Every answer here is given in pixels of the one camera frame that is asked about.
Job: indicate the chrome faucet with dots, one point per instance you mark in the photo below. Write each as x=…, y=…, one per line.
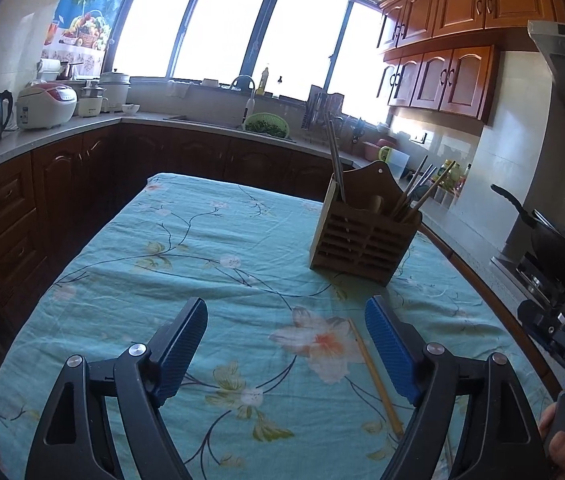
x=251, y=105

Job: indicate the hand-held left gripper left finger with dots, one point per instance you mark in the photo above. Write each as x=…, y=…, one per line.
x=182, y=355

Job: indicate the wooden upper cabinets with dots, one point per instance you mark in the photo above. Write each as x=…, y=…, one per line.
x=462, y=5

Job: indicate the dark wooden chopstick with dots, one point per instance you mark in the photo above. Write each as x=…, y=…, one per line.
x=333, y=160
x=341, y=175

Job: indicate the kitchen window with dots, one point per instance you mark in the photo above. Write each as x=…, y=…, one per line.
x=222, y=25

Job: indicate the white and red rice cooker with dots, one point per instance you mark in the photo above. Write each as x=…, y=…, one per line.
x=45, y=107

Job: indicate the paper towel roll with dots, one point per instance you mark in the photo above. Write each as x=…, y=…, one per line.
x=50, y=69

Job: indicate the small white bowl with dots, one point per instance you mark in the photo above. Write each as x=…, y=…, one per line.
x=131, y=108

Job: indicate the dark wooden lower cabinets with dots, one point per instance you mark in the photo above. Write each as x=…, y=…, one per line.
x=62, y=185

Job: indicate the yellow dish soap bottle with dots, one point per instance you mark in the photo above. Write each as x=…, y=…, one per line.
x=263, y=82

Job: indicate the yellow oil bottle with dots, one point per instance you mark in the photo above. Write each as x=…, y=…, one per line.
x=457, y=177

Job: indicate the metal dish rack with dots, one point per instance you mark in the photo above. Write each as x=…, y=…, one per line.
x=320, y=110

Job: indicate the small white steamer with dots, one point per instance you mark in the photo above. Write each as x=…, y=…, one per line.
x=92, y=102

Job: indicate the tropical fruit wall poster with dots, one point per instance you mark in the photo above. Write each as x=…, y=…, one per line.
x=87, y=0

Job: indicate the metal pot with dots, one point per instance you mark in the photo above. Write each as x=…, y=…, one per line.
x=68, y=70

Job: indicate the black wok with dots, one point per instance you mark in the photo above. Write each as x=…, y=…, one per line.
x=557, y=255

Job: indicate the white rag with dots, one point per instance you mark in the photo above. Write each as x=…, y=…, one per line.
x=178, y=89

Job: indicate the light bamboo chopstick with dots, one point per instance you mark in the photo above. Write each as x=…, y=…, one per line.
x=425, y=196
x=411, y=185
x=435, y=185
x=420, y=187
x=377, y=380

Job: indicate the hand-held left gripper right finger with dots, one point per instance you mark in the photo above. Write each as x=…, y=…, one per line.
x=392, y=355

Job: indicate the person's right hand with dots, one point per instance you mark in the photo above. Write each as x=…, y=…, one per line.
x=564, y=455

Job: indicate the floral teal tablecloth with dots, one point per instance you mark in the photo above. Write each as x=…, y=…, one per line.
x=187, y=260

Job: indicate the wooden utensil holder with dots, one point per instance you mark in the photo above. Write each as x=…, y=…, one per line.
x=362, y=250

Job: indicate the steel gas stove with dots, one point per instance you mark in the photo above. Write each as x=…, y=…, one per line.
x=532, y=280

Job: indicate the yellow-green drink bottle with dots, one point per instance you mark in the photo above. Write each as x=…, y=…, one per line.
x=445, y=172

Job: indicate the green colander with vegetables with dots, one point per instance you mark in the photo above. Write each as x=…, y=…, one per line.
x=265, y=125

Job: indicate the large white cooker pot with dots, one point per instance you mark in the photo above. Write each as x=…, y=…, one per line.
x=114, y=90

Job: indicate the steel sink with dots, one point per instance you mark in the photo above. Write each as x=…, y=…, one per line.
x=202, y=121

